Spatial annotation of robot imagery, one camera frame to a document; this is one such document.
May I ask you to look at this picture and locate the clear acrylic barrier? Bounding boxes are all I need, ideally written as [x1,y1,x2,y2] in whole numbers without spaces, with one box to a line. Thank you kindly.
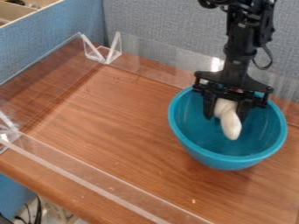
[111,31,299,103]
[0,110,213,224]

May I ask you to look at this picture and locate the wooden shelf box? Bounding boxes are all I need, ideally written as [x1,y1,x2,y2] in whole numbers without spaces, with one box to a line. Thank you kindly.
[0,0,65,28]

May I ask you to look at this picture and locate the clear acrylic corner bracket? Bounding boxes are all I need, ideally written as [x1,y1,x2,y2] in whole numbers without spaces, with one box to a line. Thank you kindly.
[81,31,123,65]

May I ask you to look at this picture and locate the black cables on floor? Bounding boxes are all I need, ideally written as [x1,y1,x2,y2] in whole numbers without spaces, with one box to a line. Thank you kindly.
[0,195,45,224]

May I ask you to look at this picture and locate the clear acrylic front barrier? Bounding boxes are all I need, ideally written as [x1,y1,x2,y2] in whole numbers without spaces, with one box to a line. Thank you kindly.
[0,110,213,224]

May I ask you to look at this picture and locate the clear acrylic back barrier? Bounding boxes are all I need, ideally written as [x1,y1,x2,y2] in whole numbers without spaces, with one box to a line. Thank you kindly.
[111,31,299,103]

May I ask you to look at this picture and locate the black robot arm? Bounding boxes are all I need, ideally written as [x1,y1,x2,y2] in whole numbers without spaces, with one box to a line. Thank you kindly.
[193,0,277,122]

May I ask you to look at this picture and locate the white and brown mushroom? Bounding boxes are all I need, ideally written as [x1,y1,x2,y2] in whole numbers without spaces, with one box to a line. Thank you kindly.
[214,98,242,140]

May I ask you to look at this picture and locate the blue plastic bowl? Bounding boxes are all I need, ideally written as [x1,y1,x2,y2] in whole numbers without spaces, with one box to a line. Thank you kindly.
[169,87,289,171]

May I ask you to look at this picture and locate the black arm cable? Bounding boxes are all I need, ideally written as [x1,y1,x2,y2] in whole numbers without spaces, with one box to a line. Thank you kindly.
[252,43,274,71]

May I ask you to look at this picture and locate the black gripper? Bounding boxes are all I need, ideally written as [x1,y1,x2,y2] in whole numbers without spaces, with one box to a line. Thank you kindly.
[193,71,274,122]

